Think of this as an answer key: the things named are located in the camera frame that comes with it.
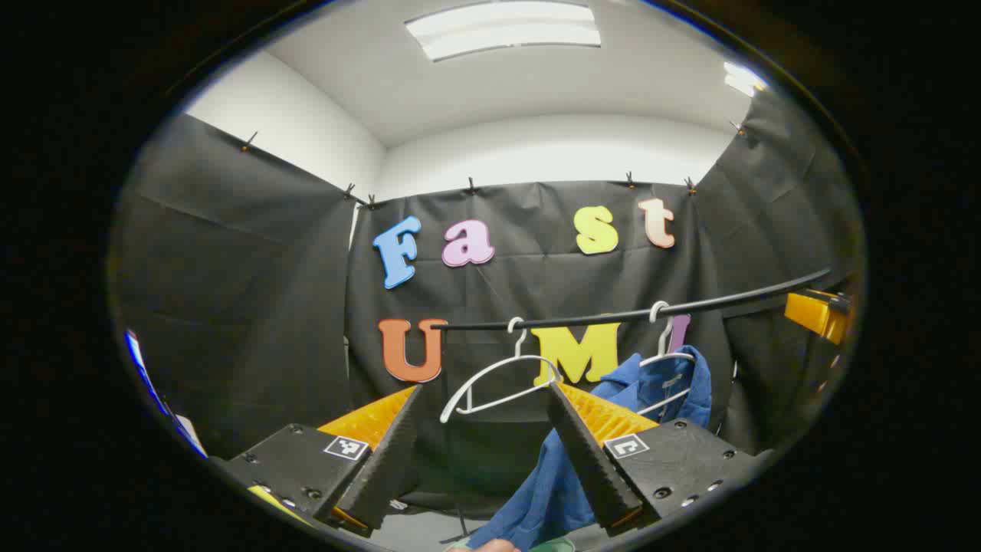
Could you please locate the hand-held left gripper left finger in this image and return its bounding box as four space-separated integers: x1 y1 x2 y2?
218 383 425 537

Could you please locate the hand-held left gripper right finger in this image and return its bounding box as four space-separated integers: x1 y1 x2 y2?
543 379 771 537

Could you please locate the blue corduroy shirt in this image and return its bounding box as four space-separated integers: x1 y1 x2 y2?
468 345 714 551

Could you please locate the white plastic hanger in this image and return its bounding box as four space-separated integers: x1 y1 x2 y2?
636 301 698 416
439 317 564 424

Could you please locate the black clothes rack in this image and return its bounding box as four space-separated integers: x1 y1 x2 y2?
431 267 832 332

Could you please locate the black backdrop cloth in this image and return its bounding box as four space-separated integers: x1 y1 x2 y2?
107 88 867 530

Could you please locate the ceiling light panel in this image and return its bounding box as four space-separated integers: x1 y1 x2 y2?
723 61 769 98
405 2 602 62

